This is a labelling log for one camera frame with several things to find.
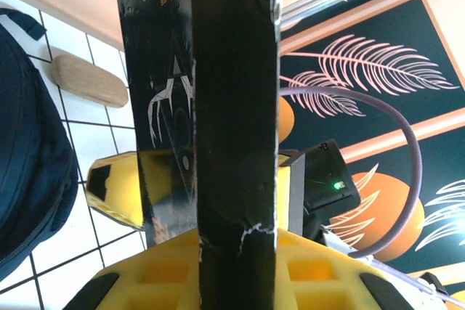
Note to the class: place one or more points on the beige wood-look glasses case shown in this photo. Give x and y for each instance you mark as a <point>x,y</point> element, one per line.
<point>87,81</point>

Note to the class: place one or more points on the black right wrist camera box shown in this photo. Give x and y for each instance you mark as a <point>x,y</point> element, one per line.
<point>327,172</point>

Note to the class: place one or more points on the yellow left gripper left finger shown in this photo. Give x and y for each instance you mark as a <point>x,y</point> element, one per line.
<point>163,277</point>

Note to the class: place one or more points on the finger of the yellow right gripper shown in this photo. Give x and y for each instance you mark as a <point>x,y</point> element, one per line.
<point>284,179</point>
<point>120,197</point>

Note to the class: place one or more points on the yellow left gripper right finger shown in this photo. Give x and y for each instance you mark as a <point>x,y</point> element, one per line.
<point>312,273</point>

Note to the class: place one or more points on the navy blue backpack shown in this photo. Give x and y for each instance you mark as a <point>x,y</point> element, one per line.
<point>29,143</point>

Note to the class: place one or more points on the black book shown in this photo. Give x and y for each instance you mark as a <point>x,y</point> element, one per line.
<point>232,106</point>

